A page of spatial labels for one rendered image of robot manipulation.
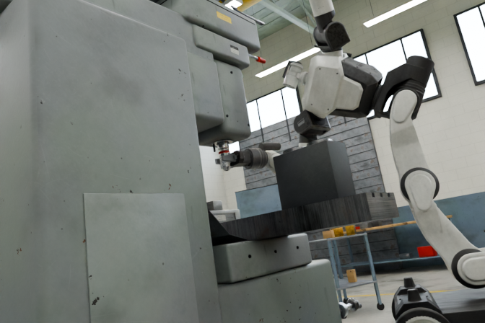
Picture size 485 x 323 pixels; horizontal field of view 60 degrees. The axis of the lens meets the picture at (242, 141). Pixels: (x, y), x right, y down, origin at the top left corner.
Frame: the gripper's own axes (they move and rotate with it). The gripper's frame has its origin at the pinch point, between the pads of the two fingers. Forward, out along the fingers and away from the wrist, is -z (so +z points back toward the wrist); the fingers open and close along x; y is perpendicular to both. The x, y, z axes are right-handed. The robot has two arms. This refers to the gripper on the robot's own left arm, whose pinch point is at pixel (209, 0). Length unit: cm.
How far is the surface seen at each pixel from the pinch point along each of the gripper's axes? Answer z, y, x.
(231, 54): -8.7, -30.4, -3.5
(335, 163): -5, -97, -18
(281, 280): -50, -111, -2
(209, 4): -0.5, -13.4, -13.8
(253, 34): 3.0, -20.2, 13.4
